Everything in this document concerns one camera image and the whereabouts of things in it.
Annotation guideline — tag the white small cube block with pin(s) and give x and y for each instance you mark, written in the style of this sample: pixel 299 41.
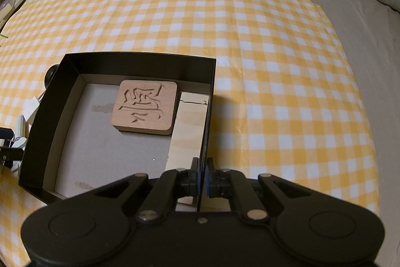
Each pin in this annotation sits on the white small cube block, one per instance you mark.
pixel 30 108

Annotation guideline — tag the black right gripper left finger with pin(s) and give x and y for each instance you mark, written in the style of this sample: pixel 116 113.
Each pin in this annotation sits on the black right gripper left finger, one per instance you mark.
pixel 190 182

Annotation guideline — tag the black round tin gold emblem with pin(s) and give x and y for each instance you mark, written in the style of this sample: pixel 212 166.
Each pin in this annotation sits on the black round tin gold emblem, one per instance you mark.
pixel 50 74

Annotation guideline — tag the yellow white checkered cloth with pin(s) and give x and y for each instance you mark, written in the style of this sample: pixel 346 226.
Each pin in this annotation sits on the yellow white checkered cloth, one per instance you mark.
pixel 288 131

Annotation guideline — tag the light wooden plank block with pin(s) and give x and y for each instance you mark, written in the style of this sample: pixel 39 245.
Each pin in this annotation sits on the light wooden plank block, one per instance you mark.
pixel 188 131

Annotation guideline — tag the black cardboard box tray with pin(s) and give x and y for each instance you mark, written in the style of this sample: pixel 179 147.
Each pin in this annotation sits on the black cardboard box tray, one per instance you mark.
pixel 73 146

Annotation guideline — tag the carved wooden square block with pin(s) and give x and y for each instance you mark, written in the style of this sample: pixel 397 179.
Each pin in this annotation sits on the carved wooden square block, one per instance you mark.
pixel 145 107

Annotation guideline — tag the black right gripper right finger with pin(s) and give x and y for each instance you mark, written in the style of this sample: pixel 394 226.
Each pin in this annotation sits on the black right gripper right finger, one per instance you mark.
pixel 215 184

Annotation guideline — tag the white plastic tool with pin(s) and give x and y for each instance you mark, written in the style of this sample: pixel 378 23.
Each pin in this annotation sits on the white plastic tool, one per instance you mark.
pixel 19 141

